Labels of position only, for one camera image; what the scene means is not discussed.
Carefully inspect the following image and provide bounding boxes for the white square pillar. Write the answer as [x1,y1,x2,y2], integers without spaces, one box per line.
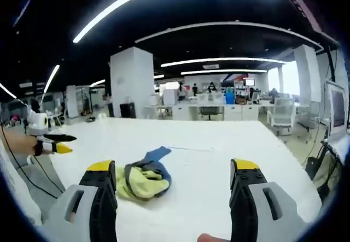
[109,46,155,119]

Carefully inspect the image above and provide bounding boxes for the computer monitor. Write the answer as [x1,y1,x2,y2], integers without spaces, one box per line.
[324,79,349,142]

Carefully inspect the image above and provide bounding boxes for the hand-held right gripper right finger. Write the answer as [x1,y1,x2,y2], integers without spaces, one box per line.
[229,158,306,242]

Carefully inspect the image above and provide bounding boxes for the row of white desks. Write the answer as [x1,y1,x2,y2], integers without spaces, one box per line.
[142,99,272,122]

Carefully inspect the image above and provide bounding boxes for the person's white clothing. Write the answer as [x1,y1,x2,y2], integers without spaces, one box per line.
[0,140,43,226]

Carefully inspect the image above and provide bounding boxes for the white mesh office chair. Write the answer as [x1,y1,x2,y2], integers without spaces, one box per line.
[266,96,298,137]

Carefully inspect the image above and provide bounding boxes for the black bag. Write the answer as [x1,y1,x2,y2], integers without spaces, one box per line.
[305,156,325,182]

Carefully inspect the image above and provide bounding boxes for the black bin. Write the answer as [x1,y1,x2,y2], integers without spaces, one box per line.
[119,102,137,119]

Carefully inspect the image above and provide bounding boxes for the person's right hand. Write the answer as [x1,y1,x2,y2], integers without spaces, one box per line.
[197,233,228,242]

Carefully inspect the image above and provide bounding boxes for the blue container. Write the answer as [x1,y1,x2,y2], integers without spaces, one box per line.
[224,88,236,105]

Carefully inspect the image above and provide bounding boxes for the grey office chair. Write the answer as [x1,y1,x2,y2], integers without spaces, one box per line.
[199,105,223,121]

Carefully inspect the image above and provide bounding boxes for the yellow and blue garment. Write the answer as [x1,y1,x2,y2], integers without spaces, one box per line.
[115,145,173,199]

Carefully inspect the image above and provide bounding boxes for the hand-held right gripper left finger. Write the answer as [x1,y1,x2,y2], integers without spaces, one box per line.
[40,160,119,242]

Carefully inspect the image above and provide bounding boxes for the long ceiling light strip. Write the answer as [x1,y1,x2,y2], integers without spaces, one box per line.
[72,0,279,44]

